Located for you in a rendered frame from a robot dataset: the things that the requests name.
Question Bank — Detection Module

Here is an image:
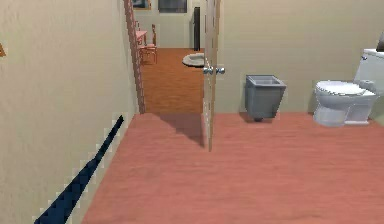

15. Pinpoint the framed wall picture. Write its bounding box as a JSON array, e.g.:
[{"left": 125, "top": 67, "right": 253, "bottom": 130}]
[{"left": 131, "top": 0, "right": 152, "bottom": 11}]

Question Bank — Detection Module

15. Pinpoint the silver round door handle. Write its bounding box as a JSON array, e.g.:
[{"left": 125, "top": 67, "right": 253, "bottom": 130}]
[{"left": 202, "top": 66, "right": 226, "bottom": 76}]

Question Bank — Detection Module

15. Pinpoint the beige room door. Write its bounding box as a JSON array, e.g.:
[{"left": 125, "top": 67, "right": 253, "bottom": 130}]
[{"left": 200, "top": 0, "right": 222, "bottom": 153}]

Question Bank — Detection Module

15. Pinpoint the brown wooden door frame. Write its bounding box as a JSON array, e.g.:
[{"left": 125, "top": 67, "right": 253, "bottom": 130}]
[{"left": 123, "top": 0, "right": 147, "bottom": 115}]

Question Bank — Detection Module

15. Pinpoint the dark framed window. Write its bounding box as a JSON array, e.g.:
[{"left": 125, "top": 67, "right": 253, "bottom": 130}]
[{"left": 157, "top": 0, "right": 188, "bottom": 14}]

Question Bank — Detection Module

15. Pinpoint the white toilet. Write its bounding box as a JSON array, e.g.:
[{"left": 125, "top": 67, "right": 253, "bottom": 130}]
[{"left": 312, "top": 48, "right": 384, "bottom": 128}]

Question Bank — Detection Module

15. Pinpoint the pink wooden table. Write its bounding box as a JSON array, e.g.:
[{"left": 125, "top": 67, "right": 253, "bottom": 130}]
[{"left": 134, "top": 20, "right": 148, "bottom": 47}]

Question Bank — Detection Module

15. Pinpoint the dark object on toilet tank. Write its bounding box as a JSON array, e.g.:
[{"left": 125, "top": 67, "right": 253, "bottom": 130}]
[{"left": 375, "top": 31, "right": 384, "bottom": 53}]

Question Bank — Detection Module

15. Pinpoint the pink wooden chair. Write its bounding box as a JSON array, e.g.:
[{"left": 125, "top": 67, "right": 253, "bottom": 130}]
[{"left": 138, "top": 23, "right": 159, "bottom": 65}]

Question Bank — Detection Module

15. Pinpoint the grey waste bin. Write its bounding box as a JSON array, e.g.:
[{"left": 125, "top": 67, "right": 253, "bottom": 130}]
[{"left": 245, "top": 74, "right": 287, "bottom": 123}]

